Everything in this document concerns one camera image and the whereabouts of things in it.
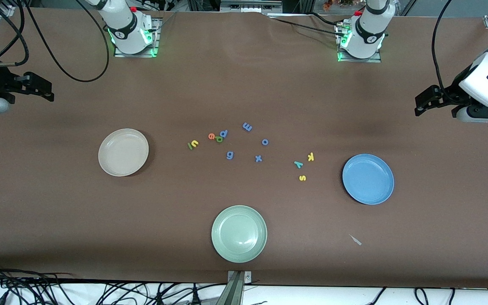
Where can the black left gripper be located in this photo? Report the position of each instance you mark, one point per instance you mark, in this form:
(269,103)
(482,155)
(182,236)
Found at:
(450,93)

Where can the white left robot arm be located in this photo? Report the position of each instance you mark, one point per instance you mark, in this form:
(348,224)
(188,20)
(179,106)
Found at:
(369,34)

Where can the blue plate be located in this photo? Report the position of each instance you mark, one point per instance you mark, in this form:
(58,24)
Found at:
(368,179)

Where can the beige brown plate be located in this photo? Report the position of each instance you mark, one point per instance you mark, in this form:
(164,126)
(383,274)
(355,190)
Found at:
(123,152)

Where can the brown table mat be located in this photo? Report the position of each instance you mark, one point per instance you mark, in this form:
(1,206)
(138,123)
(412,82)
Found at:
(57,212)

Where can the orange background object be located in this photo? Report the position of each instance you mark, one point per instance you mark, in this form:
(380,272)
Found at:
(327,5)

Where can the small white paper scrap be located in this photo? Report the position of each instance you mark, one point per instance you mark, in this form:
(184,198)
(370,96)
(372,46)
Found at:
(355,239)

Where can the blue letter m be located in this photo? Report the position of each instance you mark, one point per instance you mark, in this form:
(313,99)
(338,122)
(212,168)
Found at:
(247,126)

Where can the green plate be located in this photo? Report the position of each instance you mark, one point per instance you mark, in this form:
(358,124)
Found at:
(239,234)

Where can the silver clamp plate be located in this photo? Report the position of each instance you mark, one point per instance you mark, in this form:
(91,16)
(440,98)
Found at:
(248,277)

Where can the grey metal pole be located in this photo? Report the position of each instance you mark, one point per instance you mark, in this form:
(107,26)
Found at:
(232,292)

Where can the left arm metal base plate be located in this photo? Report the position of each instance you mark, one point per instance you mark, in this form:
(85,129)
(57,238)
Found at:
(377,59)

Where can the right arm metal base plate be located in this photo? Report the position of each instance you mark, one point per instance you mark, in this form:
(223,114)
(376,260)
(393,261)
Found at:
(156,42)

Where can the grey metal frame device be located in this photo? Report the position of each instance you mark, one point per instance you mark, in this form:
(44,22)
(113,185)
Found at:
(250,6)

